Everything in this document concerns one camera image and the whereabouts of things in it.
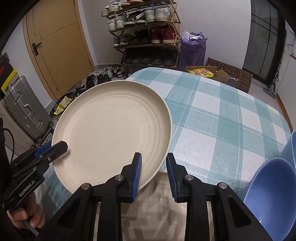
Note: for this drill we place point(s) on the black framed glass door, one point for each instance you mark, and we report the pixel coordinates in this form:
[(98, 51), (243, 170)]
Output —
[(261, 41)]

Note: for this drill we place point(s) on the blue bowl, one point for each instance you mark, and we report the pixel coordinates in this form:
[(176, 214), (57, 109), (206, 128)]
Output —
[(272, 199), (291, 148)]

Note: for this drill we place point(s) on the wooden shoe rack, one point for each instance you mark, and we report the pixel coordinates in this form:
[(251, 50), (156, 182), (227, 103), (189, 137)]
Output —
[(176, 30)]

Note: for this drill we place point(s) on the shoe rack with shoes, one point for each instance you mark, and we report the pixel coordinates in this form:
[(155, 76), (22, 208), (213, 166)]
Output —
[(161, 34)]

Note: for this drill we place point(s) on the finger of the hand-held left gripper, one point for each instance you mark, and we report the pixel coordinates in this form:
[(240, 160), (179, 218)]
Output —
[(57, 148), (42, 149)]

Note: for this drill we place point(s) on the teal white checked tablecloth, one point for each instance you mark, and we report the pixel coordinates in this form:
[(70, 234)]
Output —
[(208, 129)]

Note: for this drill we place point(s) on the silver hard shell suitcase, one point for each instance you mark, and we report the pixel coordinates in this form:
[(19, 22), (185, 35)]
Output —
[(20, 104)]

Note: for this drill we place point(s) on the yellow wooden door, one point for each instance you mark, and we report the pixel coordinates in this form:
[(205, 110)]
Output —
[(60, 51)]

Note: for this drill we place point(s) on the yellow red snack packets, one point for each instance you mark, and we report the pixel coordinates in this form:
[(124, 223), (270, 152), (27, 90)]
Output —
[(201, 72)]

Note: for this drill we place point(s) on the person's left hand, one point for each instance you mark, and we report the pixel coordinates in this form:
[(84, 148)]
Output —
[(25, 213)]

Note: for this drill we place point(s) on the black yellow box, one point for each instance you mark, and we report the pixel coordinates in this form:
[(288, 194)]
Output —
[(7, 76)]

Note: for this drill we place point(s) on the beige plate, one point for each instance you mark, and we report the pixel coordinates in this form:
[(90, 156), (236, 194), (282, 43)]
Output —
[(111, 129)]

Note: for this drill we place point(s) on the purple plastic bag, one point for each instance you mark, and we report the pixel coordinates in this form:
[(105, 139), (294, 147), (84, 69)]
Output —
[(192, 53)]

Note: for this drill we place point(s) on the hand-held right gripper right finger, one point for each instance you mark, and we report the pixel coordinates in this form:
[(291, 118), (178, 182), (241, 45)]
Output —
[(171, 178)]

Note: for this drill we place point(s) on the cream trash bin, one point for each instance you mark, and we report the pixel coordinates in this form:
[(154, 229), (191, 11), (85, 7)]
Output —
[(73, 95)]

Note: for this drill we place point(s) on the black white striped rug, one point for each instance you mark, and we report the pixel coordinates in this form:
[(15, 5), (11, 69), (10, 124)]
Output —
[(49, 137)]

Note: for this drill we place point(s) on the scattered pile of shoes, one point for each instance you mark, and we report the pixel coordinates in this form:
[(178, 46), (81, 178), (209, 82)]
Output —
[(101, 77)]

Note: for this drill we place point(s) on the yellow wrappers pile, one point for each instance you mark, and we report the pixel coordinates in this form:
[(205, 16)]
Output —
[(62, 104)]

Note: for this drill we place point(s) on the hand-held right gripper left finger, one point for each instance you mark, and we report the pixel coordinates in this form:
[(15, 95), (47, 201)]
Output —
[(138, 176)]

